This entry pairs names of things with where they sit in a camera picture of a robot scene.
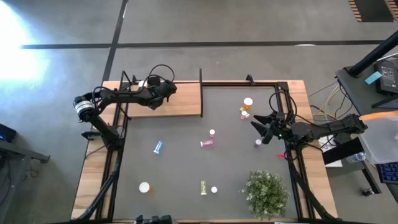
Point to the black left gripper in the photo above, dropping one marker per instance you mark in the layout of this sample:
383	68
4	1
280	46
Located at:
157	98

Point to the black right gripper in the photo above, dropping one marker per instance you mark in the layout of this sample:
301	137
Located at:
287	129

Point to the small pink pill bottle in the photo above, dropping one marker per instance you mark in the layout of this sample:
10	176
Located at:
244	113
212	132
206	143

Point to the light blue pill bottle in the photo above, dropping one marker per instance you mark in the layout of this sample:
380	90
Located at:
158	147

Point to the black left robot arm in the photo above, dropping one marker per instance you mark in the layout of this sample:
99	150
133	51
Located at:
124	96

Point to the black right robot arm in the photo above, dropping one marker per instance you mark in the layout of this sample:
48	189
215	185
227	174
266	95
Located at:
335	127

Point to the wooden shelf board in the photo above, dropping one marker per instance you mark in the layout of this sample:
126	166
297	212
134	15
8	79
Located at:
183	102

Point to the blue bottle with red pills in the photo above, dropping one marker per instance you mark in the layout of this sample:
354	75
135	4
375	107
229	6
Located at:
258	142

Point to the small red clip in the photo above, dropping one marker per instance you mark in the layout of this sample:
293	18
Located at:
281	155

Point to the white paper sheet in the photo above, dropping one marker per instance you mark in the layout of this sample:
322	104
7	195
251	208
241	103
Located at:
326	146

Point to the artificial green bushy plant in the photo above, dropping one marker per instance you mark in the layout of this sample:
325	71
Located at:
265	194

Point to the grey table mat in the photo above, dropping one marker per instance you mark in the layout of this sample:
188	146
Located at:
186	168

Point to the black desk leg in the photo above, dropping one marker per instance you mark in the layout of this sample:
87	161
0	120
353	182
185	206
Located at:
345	152

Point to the small white cap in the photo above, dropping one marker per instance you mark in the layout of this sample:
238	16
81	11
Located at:
214	189

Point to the small black box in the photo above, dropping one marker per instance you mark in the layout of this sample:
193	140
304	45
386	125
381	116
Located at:
91	135

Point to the clear water bottle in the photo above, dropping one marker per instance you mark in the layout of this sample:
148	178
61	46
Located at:
357	157

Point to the dark grey side desk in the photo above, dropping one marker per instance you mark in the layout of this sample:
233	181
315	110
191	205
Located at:
357	90

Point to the translucent bag with orange rim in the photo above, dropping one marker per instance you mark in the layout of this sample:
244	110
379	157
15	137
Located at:
381	137

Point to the light blue card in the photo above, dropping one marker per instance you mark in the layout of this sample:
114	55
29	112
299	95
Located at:
373	77

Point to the thick black pole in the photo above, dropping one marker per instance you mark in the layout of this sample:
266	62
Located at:
373	54

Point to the black boxy device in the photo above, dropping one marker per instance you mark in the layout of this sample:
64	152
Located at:
154	219

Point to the backlit keyboard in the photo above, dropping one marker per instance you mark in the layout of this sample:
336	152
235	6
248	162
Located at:
388	172

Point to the black flat device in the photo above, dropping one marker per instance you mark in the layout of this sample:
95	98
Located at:
388	77

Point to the black floor mat striped edge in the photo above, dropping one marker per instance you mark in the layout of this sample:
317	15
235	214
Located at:
373	9

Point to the black device with blue light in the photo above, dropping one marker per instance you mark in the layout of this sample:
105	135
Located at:
6	133

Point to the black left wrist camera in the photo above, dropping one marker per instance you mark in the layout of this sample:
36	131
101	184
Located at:
154	81

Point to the thin black shelf end frame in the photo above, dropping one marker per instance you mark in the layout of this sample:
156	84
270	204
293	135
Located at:
201	93

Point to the black clamp mount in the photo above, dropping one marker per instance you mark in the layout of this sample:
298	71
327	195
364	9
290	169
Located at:
250	79

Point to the black table frame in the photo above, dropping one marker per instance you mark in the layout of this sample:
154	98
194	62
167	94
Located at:
239	83

